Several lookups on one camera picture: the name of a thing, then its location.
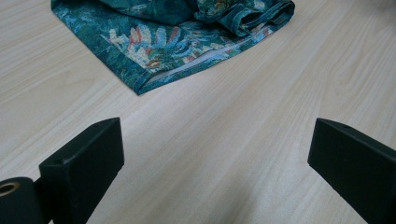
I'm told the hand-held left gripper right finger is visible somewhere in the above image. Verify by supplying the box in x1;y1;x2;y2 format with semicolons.
307;118;396;224

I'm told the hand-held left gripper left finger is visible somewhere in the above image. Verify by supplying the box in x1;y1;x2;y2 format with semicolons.
38;117;125;224

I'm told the teal floral shirt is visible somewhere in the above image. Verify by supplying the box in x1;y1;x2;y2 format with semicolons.
50;0;296;96

